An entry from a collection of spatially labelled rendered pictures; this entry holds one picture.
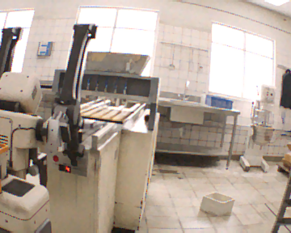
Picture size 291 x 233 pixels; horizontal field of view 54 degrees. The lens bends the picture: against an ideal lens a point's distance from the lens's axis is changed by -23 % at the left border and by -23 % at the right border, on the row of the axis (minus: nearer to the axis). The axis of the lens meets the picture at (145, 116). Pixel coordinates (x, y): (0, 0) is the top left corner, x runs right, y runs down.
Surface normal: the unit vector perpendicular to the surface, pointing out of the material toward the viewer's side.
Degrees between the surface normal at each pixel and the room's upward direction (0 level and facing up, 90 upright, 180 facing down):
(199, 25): 90
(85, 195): 90
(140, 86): 90
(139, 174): 90
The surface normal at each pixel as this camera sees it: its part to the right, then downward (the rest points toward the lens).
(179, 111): 0.05, 0.14
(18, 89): 0.03, -0.59
